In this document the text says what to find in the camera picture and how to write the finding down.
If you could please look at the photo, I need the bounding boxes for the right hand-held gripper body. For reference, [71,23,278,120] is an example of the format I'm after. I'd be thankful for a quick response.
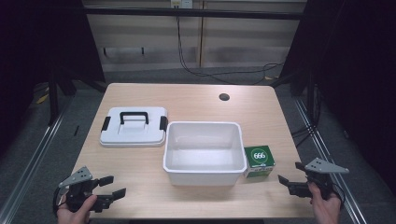
[289,157,350,201]

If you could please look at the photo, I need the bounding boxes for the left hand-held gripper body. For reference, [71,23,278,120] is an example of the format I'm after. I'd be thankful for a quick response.
[58,166,114,214]

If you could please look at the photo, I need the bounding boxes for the small green carton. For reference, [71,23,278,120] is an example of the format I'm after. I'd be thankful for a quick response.
[243,145,276,179]

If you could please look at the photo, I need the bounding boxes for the white lid with black handle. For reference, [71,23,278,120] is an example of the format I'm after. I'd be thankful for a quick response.
[99,106,169,148]

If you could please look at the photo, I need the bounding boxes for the white plastic storage box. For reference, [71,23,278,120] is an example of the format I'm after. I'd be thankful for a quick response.
[163,120,248,187]

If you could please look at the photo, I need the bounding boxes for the person's left hand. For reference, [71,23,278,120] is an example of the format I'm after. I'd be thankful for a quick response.
[56,194,98,224]

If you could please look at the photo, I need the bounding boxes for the person's right hand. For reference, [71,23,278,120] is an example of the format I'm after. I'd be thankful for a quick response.
[307,182,343,224]

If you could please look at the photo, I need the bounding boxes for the black metal stand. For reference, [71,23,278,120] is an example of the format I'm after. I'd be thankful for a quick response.
[305,72,316,127]
[47,71,61,126]

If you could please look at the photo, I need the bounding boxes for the yellow floor tape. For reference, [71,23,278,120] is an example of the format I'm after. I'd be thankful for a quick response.
[35,87,50,105]

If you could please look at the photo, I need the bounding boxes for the black curtain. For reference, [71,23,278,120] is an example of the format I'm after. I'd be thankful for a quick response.
[0,0,106,157]
[279,0,396,195]

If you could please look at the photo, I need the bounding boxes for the black horizontal bar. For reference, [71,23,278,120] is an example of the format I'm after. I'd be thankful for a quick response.
[83,7,304,21]

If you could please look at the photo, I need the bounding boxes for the aluminium floor rail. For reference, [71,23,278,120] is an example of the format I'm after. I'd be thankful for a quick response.
[293,96,369,224]
[0,101,76,224]

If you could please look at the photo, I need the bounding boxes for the right hand-held gripper cable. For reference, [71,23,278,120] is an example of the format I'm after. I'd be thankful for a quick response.
[330,182,347,209]

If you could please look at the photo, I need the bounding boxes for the black floor cables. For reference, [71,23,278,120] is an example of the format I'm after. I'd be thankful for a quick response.
[290,123,319,148]

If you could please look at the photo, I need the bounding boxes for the black wall cable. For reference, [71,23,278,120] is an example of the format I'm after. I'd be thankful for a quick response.
[176,14,285,86]

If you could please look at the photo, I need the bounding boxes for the white wall socket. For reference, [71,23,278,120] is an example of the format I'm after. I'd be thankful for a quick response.
[170,0,194,9]

